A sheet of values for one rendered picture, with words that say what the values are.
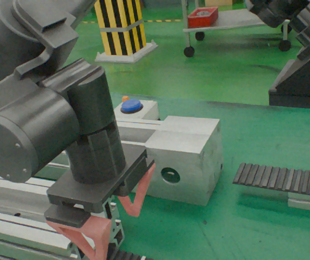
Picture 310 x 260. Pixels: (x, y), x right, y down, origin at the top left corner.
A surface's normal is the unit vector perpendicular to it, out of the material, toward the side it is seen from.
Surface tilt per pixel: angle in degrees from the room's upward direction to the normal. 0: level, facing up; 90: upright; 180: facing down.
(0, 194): 90
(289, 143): 0
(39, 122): 53
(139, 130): 90
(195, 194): 90
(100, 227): 0
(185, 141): 0
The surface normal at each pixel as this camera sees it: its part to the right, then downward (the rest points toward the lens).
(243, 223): -0.15, -0.86
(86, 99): 0.48, 0.36
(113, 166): 0.66, 0.28
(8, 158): -0.44, 0.49
